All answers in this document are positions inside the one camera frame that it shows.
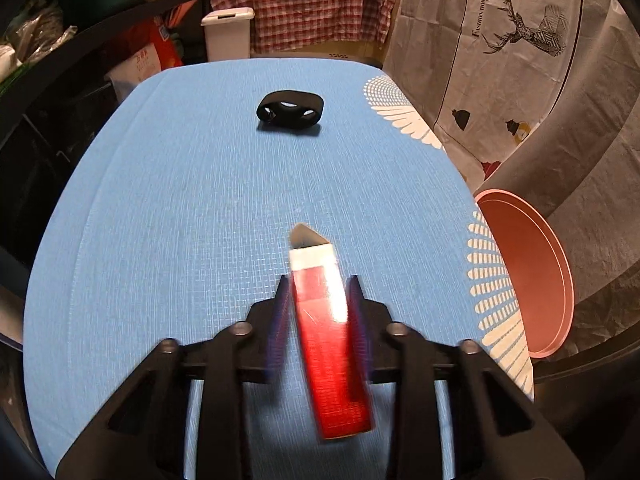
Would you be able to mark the round pink bin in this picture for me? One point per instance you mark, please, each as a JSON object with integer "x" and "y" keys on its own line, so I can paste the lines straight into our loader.
{"x": 530, "y": 270}

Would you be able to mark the grey cloth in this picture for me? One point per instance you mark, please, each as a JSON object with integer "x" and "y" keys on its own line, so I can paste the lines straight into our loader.
{"x": 600, "y": 160}

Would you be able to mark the red and white box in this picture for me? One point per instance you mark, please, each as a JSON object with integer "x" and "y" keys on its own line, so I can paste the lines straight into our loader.
{"x": 330, "y": 350}

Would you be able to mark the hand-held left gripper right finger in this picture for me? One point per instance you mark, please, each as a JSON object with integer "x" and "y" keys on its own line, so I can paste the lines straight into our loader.
{"x": 359, "y": 330}

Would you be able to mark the deer print cloth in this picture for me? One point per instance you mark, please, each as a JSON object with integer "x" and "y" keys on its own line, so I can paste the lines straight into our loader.
{"x": 475, "y": 85}

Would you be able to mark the black shelving unit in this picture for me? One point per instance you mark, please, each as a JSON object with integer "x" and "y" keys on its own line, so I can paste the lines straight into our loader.
{"x": 75, "y": 25}

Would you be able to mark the white pedal bin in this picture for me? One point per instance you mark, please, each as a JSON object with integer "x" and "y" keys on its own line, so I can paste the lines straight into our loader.
{"x": 227, "y": 35}

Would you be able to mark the blue tablecloth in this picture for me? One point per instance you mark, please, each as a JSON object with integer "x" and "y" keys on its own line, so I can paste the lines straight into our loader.
{"x": 200, "y": 200}

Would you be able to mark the red printed bag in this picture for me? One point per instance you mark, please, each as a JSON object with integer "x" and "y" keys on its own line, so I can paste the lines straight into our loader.
{"x": 145, "y": 60}

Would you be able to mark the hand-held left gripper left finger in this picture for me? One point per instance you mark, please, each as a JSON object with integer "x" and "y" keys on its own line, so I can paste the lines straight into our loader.
{"x": 280, "y": 330}

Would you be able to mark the red plaid shirt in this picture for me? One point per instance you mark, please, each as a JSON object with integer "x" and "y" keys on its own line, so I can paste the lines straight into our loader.
{"x": 300, "y": 0}

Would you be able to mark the black rubber loop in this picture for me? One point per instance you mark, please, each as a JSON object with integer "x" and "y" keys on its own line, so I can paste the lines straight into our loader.
{"x": 292, "y": 120}

